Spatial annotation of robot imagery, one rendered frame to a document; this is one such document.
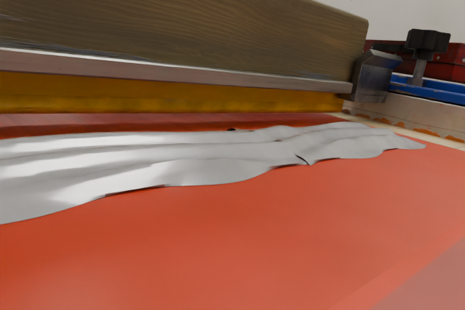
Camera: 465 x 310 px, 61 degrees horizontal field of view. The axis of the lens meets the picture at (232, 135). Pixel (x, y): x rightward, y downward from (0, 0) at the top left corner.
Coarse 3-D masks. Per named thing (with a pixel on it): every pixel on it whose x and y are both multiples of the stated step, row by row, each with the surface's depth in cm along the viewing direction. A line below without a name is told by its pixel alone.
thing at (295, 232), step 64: (0, 128) 19; (64, 128) 21; (128, 128) 23; (192, 128) 26; (128, 192) 14; (192, 192) 15; (256, 192) 16; (320, 192) 17; (0, 256) 9; (64, 256) 10; (128, 256) 10; (192, 256) 10; (256, 256) 11; (320, 256) 12; (384, 256) 12
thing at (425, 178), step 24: (192, 120) 28; (216, 120) 30; (240, 120) 31; (264, 120) 33; (288, 120) 35; (312, 120) 37; (336, 120) 40; (432, 144) 35; (336, 168) 22; (360, 168) 22; (384, 168) 23; (408, 168) 24; (432, 168) 25; (456, 168) 27; (384, 192) 19; (408, 192) 19; (432, 192) 20; (456, 192) 21; (456, 216) 17
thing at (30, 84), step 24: (0, 72) 19; (120, 96) 24; (144, 96) 25; (168, 96) 26; (192, 96) 27; (216, 96) 29; (240, 96) 31; (264, 96) 33; (288, 96) 35; (312, 96) 38; (336, 96) 41
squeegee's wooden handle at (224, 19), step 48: (0, 0) 17; (48, 0) 19; (96, 0) 20; (144, 0) 22; (192, 0) 24; (240, 0) 27; (288, 0) 30; (48, 48) 19; (96, 48) 21; (144, 48) 23; (192, 48) 25; (240, 48) 28; (288, 48) 32; (336, 48) 37
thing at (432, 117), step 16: (400, 96) 43; (416, 96) 43; (352, 112) 47; (368, 112) 45; (384, 112) 44; (400, 112) 43; (416, 112) 42; (432, 112) 41; (448, 112) 39; (464, 112) 38; (416, 128) 42; (432, 128) 41; (448, 128) 40; (464, 128) 39
